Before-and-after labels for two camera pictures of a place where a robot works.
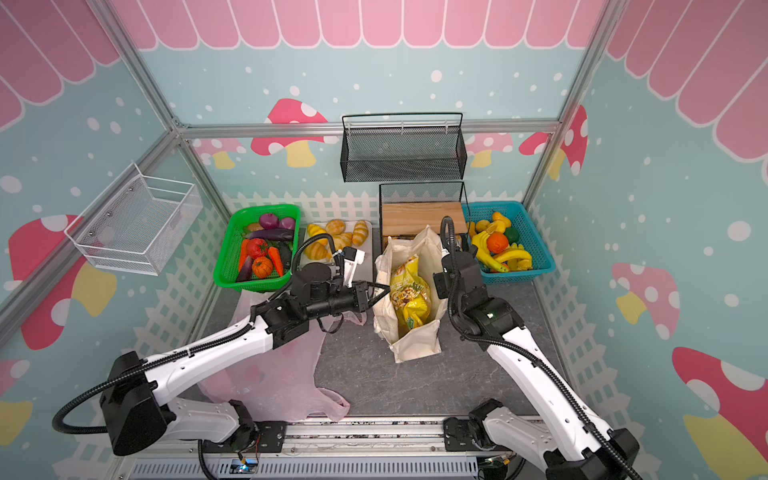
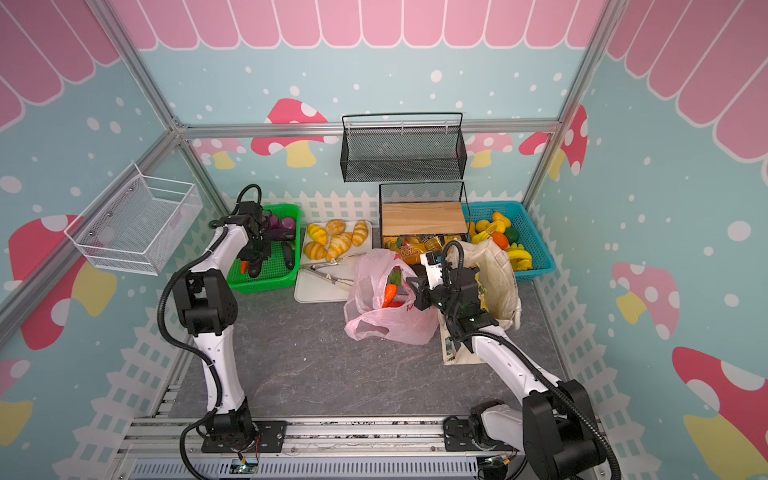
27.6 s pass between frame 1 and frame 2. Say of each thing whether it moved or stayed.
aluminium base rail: stayed
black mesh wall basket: stayed
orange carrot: moved
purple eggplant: stayed
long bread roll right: stayed
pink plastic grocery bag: moved
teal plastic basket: stayed
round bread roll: stayed
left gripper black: moved
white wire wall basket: stayed
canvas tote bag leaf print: moved
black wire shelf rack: stayed
